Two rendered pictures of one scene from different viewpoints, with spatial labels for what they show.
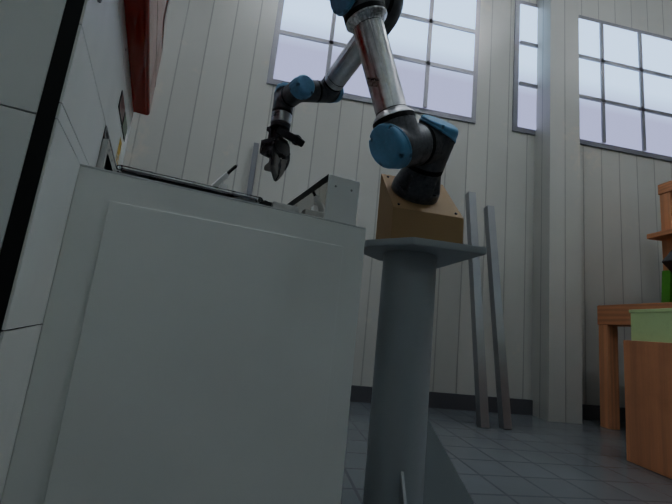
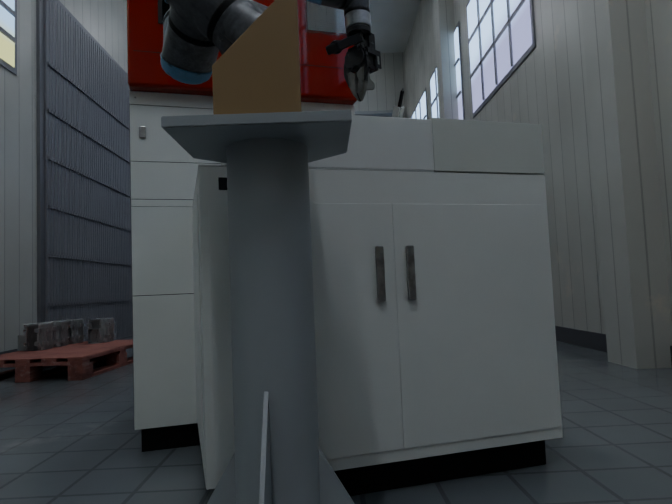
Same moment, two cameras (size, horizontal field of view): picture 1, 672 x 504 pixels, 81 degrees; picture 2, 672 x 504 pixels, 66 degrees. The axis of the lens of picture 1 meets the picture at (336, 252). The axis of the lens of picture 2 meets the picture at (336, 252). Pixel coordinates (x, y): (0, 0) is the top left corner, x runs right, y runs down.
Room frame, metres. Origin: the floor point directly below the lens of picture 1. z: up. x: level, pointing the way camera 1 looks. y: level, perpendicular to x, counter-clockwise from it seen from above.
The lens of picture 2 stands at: (1.43, -1.22, 0.52)
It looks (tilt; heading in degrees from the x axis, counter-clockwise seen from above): 4 degrees up; 97
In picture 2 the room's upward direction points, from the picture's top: 2 degrees counter-clockwise
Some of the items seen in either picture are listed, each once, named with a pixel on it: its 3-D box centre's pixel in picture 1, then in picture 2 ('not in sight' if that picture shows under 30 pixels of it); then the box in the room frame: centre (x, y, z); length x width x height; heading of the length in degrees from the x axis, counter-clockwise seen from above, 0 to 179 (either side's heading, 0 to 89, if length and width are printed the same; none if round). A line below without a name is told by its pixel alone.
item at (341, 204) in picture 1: (305, 222); (329, 145); (1.25, 0.11, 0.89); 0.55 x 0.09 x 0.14; 24
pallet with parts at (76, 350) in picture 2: not in sight; (71, 345); (-1.06, 2.41, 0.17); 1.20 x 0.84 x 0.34; 99
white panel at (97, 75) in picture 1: (107, 113); (250, 152); (0.90, 0.59, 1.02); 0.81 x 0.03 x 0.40; 24
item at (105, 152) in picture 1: (109, 183); not in sight; (1.06, 0.65, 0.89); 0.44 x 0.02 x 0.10; 24
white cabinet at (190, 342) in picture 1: (194, 363); (357, 323); (1.28, 0.40, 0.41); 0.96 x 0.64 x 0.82; 24
